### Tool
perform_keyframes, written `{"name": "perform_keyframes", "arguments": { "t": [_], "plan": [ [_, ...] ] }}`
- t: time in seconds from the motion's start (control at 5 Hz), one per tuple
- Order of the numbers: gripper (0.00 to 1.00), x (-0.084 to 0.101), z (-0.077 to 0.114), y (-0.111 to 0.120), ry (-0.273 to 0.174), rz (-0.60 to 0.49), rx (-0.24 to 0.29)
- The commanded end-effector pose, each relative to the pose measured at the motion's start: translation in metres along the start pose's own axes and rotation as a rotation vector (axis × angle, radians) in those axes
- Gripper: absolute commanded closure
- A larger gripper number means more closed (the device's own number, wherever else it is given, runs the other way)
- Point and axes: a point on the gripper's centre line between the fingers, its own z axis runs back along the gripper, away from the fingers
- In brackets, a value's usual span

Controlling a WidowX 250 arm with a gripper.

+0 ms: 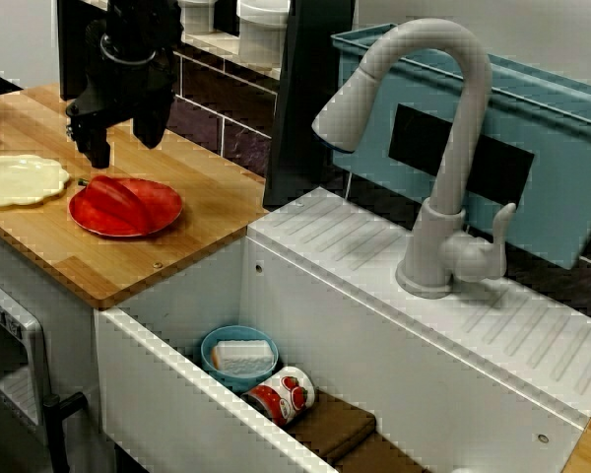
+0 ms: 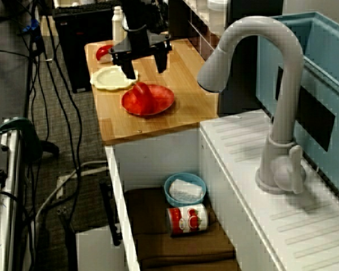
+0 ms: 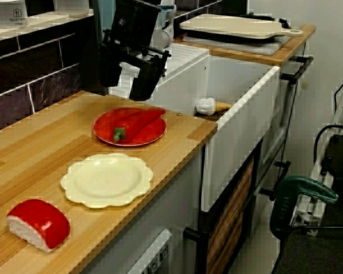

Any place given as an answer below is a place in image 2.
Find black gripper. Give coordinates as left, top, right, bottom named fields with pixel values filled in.
left=108, top=25, right=173, bottom=81

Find red bell pepper toy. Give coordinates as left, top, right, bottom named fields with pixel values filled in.
left=132, top=82, right=157, bottom=116

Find light blue bowl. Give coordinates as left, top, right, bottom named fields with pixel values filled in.
left=164, top=173, right=207, bottom=208

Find red round plate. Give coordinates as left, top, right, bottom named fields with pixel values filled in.
left=121, top=84, right=175, bottom=117

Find cream scalloped plate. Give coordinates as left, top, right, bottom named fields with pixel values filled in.
left=89, top=65, right=139, bottom=91

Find red and white sushi toy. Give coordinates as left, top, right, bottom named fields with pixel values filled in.
left=95, top=44, right=115, bottom=63

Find white plastic bottle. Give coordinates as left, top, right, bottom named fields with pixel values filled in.
left=112, top=6, right=128, bottom=43

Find wooden countertop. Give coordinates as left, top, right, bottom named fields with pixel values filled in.
left=84, top=38, right=220, bottom=143

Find dark tiled backsplash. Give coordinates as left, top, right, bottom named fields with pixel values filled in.
left=168, top=0, right=229, bottom=62

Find black computer tower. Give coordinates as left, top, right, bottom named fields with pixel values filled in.
left=53, top=5, right=125, bottom=94

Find black keyboard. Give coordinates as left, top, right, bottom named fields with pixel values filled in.
left=52, top=1, right=122, bottom=14

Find large white canister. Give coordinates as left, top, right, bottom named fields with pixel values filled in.
left=207, top=0, right=229, bottom=12

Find black upright panel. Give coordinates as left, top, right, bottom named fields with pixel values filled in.
left=216, top=0, right=285, bottom=117

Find dark green clamp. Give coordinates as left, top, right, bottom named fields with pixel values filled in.
left=0, top=117, right=60, bottom=164

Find gray toy faucet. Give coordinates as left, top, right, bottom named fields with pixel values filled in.
left=197, top=15, right=307, bottom=195

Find white power strip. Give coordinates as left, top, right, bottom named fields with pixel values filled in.
left=57, top=174, right=72, bottom=199

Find tomato print can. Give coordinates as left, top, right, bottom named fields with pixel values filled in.
left=166, top=203, right=209, bottom=237

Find white toy sink unit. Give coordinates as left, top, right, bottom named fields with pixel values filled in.
left=104, top=108, right=339, bottom=271

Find black tape patch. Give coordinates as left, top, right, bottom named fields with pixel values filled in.
left=275, top=65, right=336, bottom=152

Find teal plastic bin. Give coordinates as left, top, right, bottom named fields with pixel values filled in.
left=256, top=11, right=339, bottom=193

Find brown folded cloth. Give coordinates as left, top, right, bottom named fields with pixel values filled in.
left=124, top=187, right=241, bottom=271

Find white cabinet panel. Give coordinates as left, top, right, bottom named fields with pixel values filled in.
left=75, top=225, right=128, bottom=271

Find black floor cable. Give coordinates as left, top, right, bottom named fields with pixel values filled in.
left=44, top=14, right=84, bottom=204

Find light gray floor cable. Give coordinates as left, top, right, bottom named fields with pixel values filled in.
left=33, top=160, right=108, bottom=226

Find black oven handle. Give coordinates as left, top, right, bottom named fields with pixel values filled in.
left=98, top=178, right=123, bottom=246

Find silver metal rail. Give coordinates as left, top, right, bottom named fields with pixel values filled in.
left=0, top=124, right=26, bottom=271

